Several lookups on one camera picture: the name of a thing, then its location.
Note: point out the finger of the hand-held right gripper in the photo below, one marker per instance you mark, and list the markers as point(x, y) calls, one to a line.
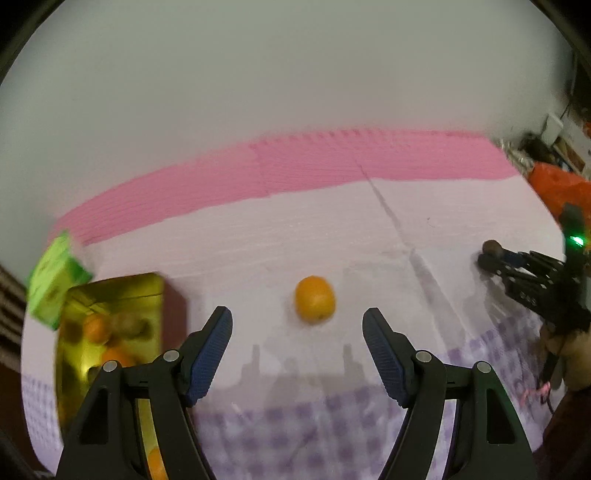
point(531, 262)
point(521, 286)

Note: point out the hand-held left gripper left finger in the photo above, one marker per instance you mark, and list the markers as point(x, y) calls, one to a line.
point(207, 355)

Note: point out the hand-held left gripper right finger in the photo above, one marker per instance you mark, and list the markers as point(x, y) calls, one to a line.
point(385, 355)

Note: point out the dark brown fruit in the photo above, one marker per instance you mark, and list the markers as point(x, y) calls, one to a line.
point(491, 248)

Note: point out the oval orange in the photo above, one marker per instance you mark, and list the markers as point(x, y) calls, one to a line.
point(315, 299)

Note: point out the large tangerine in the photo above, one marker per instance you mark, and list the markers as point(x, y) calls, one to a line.
point(117, 357)

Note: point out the golden tin box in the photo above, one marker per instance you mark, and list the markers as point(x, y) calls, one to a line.
point(87, 300)

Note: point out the person's right hand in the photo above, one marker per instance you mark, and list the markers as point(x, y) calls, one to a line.
point(577, 360)

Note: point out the kiwi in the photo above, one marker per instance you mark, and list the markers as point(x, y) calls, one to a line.
point(138, 326)

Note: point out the orange plastic bag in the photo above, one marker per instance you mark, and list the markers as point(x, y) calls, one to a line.
point(558, 184)

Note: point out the small tangerine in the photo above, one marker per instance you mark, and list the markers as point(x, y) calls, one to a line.
point(95, 328)

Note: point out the round orange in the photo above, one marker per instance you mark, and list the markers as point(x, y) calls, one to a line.
point(157, 464)

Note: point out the white box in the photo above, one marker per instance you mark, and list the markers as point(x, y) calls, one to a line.
point(552, 128)

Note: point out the pink and checked tablecloth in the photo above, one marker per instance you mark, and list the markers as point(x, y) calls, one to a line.
point(277, 230)

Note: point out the green carton box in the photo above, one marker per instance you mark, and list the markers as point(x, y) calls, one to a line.
point(55, 281)

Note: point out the beige patterned curtain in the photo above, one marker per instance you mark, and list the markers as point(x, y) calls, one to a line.
point(11, 314)

